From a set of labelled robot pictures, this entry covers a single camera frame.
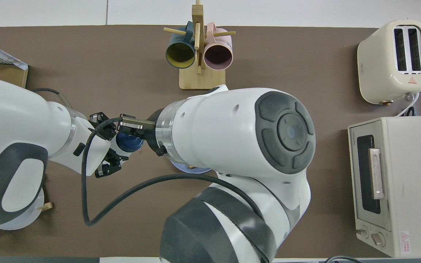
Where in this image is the wooden plate rack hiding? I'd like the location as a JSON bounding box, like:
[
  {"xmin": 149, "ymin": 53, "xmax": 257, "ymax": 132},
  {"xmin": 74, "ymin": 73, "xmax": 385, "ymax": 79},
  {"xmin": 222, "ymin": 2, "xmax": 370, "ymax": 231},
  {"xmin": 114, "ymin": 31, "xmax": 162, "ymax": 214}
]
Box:
[{"xmin": 0, "ymin": 202, "xmax": 53, "ymax": 230}]

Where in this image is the dark teal mug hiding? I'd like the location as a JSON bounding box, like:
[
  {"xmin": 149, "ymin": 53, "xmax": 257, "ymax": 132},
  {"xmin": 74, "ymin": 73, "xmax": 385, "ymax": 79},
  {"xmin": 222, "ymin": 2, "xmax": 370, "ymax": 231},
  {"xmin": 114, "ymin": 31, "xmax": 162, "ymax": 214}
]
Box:
[{"xmin": 165, "ymin": 21, "xmax": 196, "ymax": 69}]

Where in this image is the white toaster power cord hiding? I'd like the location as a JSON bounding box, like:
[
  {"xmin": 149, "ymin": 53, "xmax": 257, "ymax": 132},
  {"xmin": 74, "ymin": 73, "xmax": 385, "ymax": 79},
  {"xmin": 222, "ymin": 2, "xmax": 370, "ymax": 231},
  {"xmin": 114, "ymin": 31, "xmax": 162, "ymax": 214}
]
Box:
[{"xmin": 397, "ymin": 92, "xmax": 420, "ymax": 117}]

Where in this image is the pink mug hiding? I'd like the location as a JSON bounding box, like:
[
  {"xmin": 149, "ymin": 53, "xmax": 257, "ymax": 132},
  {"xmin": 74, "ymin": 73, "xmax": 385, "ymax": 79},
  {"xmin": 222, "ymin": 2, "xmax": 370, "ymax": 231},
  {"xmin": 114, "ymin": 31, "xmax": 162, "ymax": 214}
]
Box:
[{"xmin": 203, "ymin": 22, "xmax": 234, "ymax": 71}]

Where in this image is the blue round plate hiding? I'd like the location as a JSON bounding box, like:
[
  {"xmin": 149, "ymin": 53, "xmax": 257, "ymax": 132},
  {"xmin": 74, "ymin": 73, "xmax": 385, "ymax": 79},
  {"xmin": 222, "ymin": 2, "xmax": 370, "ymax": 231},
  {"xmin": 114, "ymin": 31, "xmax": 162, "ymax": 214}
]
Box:
[{"xmin": 170, "ymin": 159, "xmax": 213, "ymax": 174}]

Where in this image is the grey round plate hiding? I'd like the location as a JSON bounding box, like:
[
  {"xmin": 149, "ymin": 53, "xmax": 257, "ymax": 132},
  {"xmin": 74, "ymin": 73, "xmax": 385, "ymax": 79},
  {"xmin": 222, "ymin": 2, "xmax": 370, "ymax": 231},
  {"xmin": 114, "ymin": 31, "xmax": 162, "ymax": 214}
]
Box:
[{"xmin": 0, "ymin": 186, "xmax": 45, "ymax": 230}]

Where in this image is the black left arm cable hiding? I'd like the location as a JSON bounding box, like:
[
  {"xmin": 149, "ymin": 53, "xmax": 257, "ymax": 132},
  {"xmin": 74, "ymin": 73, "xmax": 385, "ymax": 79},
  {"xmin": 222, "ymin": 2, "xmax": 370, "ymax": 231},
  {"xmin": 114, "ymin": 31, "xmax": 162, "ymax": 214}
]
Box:
[{"xmin": 31, "ymin": 88, "xmax": 73, "ymax": 109}]

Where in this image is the brown table mat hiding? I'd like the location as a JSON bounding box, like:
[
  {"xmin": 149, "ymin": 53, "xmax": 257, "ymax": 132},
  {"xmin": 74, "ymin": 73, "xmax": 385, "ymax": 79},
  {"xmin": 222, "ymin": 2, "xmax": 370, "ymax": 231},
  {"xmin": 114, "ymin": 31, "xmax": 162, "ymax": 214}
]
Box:
[{"xmin": 0, "ymin": 25, "xmax": 421, "ymax": 258}]

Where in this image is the translucent squeeze bottle blue cap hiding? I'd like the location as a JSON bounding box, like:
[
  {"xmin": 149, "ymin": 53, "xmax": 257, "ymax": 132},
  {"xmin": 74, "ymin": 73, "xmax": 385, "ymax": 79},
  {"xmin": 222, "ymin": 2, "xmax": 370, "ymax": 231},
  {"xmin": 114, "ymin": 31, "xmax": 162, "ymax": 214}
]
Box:
[{"xmin": 110, "ymin": 131, "xmax": 144, "ymax": 161}]

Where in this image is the wooden mug tree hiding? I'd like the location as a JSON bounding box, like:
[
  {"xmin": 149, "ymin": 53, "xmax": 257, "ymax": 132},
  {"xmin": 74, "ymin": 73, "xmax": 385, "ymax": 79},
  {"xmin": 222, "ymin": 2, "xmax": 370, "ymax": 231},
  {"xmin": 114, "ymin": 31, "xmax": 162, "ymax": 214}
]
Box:
[{"xmin": 163, "ymin": 0, "xmax": 236, "ymax": 90}]

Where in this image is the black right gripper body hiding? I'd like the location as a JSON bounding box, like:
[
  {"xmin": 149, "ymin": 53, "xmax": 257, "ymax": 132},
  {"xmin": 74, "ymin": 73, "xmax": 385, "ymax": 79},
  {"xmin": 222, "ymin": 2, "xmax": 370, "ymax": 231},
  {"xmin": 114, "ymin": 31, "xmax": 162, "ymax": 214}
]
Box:
[{"xmin": 147, "ymin": 109, "xmax": 169, "ymax": 157}]

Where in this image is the cream two-slot toaster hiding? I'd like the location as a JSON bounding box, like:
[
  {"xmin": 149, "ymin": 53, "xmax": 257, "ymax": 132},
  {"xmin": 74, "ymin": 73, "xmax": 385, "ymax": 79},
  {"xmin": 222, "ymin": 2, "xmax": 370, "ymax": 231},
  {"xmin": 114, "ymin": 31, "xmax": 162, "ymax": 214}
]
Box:
[{"xmin": 357, "ymin": 19, "xmax": 421, "ymax": 106}]

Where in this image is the white checked cloth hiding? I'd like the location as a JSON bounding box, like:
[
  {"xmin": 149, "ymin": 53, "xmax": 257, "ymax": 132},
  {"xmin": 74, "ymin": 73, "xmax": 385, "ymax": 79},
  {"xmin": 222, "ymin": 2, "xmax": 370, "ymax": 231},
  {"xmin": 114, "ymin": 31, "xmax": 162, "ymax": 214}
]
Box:
[{"xmin": 0, "ymin": 38, "xmax": 28, "ymax": 70}]

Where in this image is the white toaster oven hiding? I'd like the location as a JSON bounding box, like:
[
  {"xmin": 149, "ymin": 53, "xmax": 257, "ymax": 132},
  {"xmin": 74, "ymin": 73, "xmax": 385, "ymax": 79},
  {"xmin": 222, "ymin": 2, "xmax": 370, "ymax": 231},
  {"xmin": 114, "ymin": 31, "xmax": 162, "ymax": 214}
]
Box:
[{"xmin": 348, "ymin": 116, "xmax": 421, "ymax": 258}]

